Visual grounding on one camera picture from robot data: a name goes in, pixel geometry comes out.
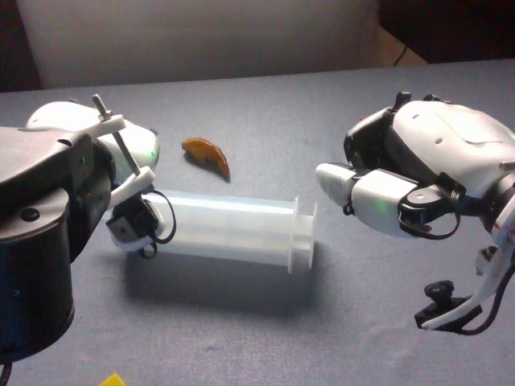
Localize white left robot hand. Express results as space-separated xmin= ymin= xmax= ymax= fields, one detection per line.
xmin=26 ymin=96 xmax=178 ymax=261

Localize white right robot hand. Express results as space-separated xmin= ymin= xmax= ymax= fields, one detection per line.
xmin=315 ymin=91 xmax=515 ymax=242

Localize large clear plastic syringe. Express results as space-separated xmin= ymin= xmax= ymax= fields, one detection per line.
xmin=154 ymin=188 xmax=319 ymax=275

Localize brown toy croissant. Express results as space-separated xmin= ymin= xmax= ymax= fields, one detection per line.
xmin=181 ymin=137 xmax=231 ymax=181

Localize dark cabinet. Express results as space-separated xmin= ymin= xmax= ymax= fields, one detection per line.
xmin=380 ymin=0 xmax=515 ymax=65

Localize white background board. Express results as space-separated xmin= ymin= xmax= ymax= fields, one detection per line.
xmin=15 ymin=0 xmax=383 ymax=90

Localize grey table cloth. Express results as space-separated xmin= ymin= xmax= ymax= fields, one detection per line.
xmin=0 ymin=59 xmax=515 ymax=386

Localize thin black cable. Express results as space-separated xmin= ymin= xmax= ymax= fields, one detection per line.
xmin=392 ymin=43 xmax=410 ymax=68

